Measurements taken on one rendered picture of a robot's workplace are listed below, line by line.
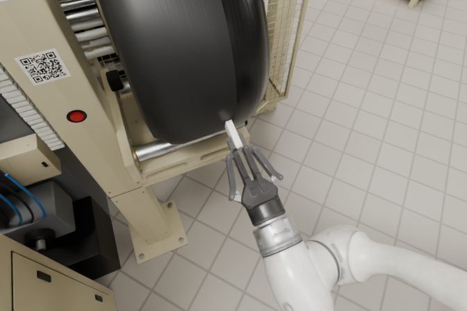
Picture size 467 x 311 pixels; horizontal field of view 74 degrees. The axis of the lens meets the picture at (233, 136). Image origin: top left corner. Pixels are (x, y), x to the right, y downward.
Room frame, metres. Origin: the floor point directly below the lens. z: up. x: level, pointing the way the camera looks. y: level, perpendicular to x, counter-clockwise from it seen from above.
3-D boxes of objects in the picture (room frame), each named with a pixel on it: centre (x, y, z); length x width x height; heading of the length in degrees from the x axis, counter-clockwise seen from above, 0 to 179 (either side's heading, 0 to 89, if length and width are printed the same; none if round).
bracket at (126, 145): (0.58, 0.35, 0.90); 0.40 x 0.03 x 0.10; 23
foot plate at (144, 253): (0.54, 0.41, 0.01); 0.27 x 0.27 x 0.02; 23
